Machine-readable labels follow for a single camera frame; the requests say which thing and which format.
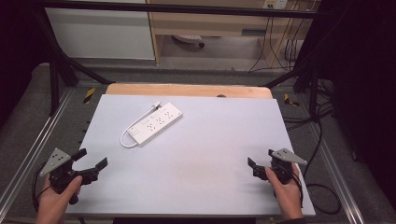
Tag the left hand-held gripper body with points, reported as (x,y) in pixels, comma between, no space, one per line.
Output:
(59,160)

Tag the yellow black tape strip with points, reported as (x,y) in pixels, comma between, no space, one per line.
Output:
(89,95)
(290,100)

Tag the white cabinet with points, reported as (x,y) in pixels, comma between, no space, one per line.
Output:
(99,34)

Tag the black metal frame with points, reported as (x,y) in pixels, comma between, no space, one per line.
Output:
(186,11)

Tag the white wall socket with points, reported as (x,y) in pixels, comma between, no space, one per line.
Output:
(275,3)

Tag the person's right hand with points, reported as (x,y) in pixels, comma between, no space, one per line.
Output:
(288,197)

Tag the white floor power strip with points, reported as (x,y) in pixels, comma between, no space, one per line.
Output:
(186,38)

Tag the wooden table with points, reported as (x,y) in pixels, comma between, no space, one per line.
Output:
(186,90)

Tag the person's left hand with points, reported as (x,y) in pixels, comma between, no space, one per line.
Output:
(53,202)

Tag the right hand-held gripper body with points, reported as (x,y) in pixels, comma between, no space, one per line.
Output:
(285,155)

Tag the aluminium rail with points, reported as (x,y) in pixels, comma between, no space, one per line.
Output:
(37,140)
(337,174)

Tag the black curtain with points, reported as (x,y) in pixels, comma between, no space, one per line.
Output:
(15,56)
(364,77)

